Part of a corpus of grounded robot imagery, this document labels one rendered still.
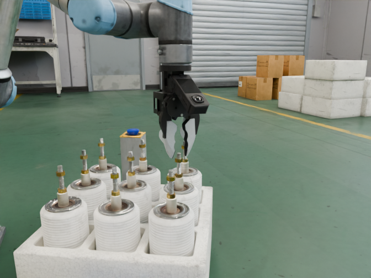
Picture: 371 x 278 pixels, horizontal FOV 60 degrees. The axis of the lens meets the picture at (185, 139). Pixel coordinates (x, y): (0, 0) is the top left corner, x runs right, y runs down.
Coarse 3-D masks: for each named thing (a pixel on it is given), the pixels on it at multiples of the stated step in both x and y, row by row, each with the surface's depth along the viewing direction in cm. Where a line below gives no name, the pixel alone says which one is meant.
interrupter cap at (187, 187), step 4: (168, 184) 80; (184, 184) 80; (188, 184) 80; (192, 184) 80; (164, 188) 77; (168, 188) 77; (184, 188) 78; (188, 188) 78; (192, 188) 78; (168, 192) 75; (176, 192) 75; (180, 192) 75; (184, 192) 75; (188, 192) 75
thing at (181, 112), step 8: (168, 72) 73; (176, 72) 71; (168, 80) 73; (168, 88) 74; (160, 96) 73; (168, 96) 70; (176, 96) 71; (160, 104) 75; (168, 104) 70; (176, 104) 71; (160, 112) 75; (168, 112) 71; (176, 112) 72; (184, 112) 73
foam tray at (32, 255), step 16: (208, 192) 94; (208, 208) 83; (144, 224) 75; (208, 224) 76; (32, 240) 69; (144, 240) 69; (208, 240) 71; (16, 256) 65; (32, 256) 64; (48, 256) 64; (64, 256) 64; (80, 256) 63; (96, 256) 63; (112, 256) 63; (128, 256) 63; (144, 256) 63; (160, 256) 63; (176, 256) 63; (192, 256) 63; (208, 256) 74; (32, 272) 65; (48, 272) 65; (64, 272) 64; (80, 272) 64; (96, 272) 64; (112, 272) 63; (128, 272) 63; (144, 272) 62; (160, 272) 62; (176, 272) 61; (192, 272) 61; (208, 272) 78
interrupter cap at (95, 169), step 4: (96, 164) 94; (108, 164) 95; (112, 164) 95; (92, 168) 92; (96, 168) 92; (108, 168) 92; (92, 172) 89; (96, 172) 89; (100, 172) 88; (104, 172) 89; (108, 172) 89
